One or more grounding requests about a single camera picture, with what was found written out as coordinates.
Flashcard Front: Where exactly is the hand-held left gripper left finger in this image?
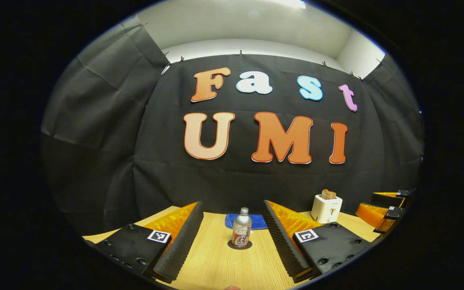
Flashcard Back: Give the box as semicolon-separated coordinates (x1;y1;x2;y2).
95;201;204;284

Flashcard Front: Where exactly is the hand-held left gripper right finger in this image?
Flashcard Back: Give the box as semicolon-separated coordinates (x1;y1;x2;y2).
263;199;373;284

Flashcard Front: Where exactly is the silver water bottle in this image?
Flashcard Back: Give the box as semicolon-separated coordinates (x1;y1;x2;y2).
232;207;253;247

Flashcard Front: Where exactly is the dark round coaster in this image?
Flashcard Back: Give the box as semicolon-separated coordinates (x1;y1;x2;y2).
227;239;253;250

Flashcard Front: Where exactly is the blue towel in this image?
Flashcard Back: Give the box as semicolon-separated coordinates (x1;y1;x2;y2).
225;213;268;230

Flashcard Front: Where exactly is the white toaster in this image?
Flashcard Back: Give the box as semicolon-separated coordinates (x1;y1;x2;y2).
311;195;343;224

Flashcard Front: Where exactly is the black backdrop cloth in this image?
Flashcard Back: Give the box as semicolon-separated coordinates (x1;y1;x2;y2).
41;16;425;236

